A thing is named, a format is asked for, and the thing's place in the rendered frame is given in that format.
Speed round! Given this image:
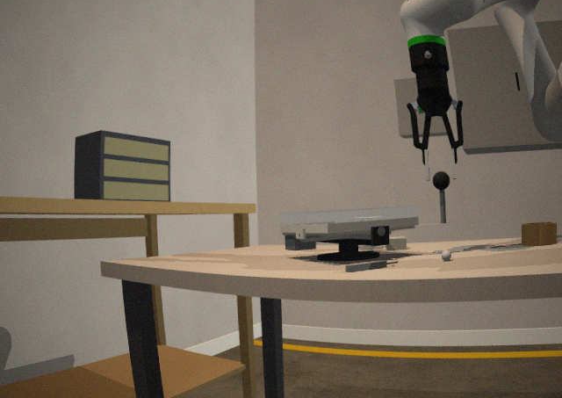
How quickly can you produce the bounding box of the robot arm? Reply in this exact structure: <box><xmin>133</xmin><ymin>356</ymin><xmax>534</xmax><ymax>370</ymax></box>
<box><xmin>400</xmin><ymin>0</ymin><xmax>562</xmax><ymax>141</ymax></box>

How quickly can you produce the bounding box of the brown cylinder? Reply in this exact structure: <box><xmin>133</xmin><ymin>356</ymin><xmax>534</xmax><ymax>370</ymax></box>
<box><xmin>522</xmin><ymin>222</ymin><xmax>557</xmax><ymax>246</ymax></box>

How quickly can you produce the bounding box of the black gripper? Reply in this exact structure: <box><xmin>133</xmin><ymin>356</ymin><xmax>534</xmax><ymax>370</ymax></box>
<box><xmin>407</xmin><ymin>67</ymin><xmax>464</xmax><ymax>181</ymax></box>

